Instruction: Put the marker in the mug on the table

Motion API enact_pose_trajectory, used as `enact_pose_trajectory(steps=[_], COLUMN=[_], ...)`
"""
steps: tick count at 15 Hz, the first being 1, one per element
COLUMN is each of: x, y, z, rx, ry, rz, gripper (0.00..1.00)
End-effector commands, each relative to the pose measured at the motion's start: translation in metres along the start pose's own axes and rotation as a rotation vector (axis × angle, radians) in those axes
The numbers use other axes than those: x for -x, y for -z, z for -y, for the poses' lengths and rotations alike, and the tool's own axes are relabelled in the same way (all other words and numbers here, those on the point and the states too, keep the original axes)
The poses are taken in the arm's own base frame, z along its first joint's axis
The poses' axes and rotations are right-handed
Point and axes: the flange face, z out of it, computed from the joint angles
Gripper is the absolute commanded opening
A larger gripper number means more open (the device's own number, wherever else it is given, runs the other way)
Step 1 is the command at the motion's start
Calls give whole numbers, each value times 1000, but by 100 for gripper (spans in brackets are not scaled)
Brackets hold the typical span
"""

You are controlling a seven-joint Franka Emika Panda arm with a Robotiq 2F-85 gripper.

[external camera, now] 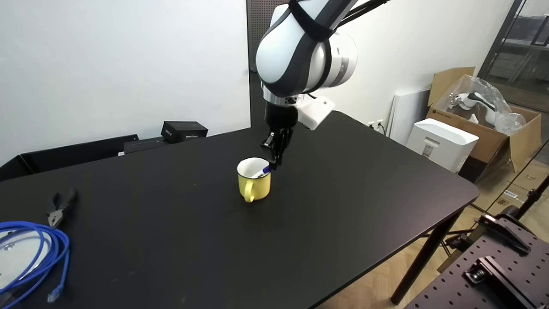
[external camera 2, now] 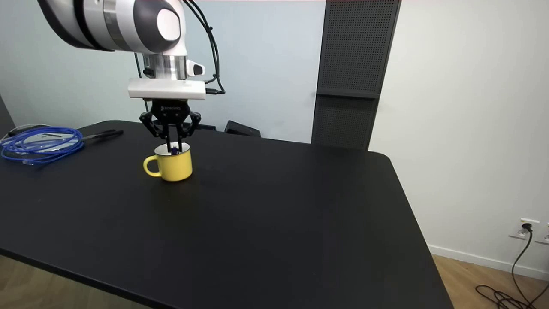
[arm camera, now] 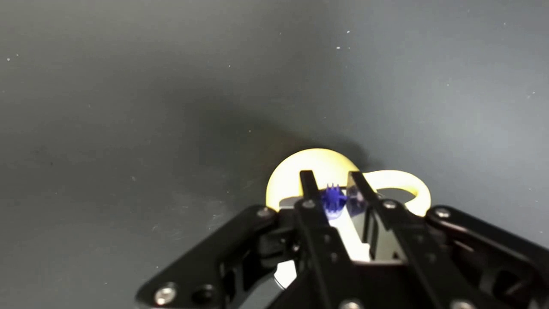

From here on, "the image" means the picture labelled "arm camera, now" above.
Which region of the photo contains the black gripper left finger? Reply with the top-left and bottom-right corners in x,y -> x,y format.
133,169 -> 346,309

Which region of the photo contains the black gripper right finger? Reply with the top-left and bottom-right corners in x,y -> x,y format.
348,170 -> 549,309

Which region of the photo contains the blue capped white marker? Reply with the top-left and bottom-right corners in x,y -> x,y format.
317,182 -> 367,224

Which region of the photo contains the yellow enamel mug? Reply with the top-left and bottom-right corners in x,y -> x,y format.
262,146 -> 433,289

